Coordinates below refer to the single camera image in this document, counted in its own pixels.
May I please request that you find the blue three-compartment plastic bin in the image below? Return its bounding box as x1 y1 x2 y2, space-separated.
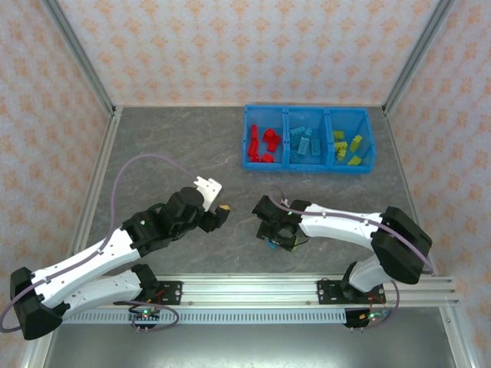
241 106 379 176

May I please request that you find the grey metal sheet panel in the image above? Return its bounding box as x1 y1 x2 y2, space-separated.
38 324 463 368

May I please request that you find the left arm white camera box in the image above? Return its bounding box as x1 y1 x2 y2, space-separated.
193 175 223 212

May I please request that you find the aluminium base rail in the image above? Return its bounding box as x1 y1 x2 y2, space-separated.
91 272 461 308

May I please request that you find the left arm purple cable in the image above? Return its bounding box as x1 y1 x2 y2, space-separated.
0 153 200 333

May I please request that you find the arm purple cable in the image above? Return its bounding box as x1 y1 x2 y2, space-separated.
268 186 437 331
0 153 200 333

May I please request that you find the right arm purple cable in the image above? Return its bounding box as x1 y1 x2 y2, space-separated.
268 186 437 331

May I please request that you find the white slotted cable duct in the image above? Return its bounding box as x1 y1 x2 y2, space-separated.
61 309 350 325

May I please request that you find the aluminium table side rail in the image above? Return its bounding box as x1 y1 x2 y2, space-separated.
382 107 479 368
18 106 124 368

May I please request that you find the black board bracket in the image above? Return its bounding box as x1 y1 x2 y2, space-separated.
343 308 388 331
129 320 163 333

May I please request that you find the aluminium frame post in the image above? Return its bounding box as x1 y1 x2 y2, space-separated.
40 0 119 116
382 0 460 116

